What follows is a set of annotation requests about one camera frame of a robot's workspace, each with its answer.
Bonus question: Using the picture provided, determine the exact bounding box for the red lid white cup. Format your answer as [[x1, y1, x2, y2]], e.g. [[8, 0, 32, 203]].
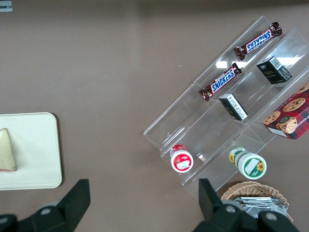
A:
[[169, 144, 195, 173]]

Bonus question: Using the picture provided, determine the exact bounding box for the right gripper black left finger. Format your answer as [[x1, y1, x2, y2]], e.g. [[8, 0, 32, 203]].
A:
[[0, 178, 91, 232]]

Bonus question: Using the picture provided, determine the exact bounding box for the green lid white cup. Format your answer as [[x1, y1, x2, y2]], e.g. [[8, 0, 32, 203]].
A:
[[228, 146, 267, 180]]

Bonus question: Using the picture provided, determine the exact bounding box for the silver foil tray stack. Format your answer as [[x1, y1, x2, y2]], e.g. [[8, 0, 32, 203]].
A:
[[231, 196, 289, 219]]

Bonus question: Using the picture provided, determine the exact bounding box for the clear acrylic step display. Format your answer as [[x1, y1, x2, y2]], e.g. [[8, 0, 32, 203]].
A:
[[142, 15, 309, 203]]

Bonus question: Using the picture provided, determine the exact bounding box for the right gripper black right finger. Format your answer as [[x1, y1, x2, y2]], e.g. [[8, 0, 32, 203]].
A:
[[193, 178, 299, 232]]

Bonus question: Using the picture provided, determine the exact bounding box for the cream plastic tray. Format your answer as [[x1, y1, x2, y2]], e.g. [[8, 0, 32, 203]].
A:
[[0, 111, 63, 191]]

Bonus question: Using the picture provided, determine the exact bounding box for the red plaid cookie box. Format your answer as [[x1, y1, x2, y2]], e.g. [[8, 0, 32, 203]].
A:
[[262, 81, 309, 141]]

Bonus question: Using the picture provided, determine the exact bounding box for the light tan wicker basket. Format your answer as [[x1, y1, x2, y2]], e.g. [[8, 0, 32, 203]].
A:
[[220, 181, 294, 223]]

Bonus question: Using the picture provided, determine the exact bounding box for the small grey block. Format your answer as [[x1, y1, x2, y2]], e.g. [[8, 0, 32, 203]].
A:
[[0, 0, 14, 13]]

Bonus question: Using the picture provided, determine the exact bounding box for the small black box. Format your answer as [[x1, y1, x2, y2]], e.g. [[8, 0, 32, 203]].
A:
[[218, 93, 249, 121], [255, 55, 294, 86]]

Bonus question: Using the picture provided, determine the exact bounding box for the triangle sandwich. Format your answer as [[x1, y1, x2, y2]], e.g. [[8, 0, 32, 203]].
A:
[[0, 128, 18, 174]]

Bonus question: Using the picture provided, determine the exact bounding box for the brown Snickers bar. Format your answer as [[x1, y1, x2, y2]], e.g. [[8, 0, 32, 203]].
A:
[[198, 62, 243, 102], [233, 21, 283, 61]]

